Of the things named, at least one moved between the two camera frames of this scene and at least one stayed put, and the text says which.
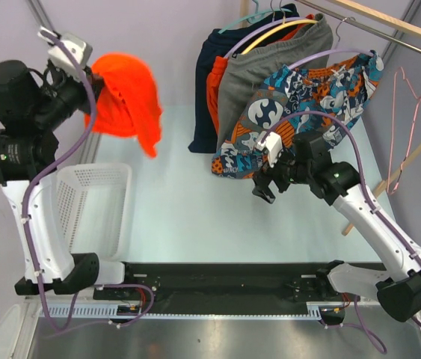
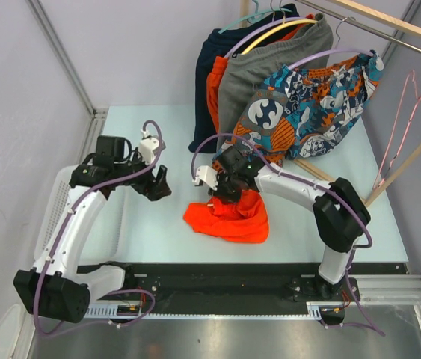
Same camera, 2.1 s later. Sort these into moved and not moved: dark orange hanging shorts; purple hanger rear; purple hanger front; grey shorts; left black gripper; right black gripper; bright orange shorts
Moved: bright orange shorts; right black gripper; left black gripper
Not moved: dark orange hanging shorts; grey shorts; purple hanger front; purple hanger rear
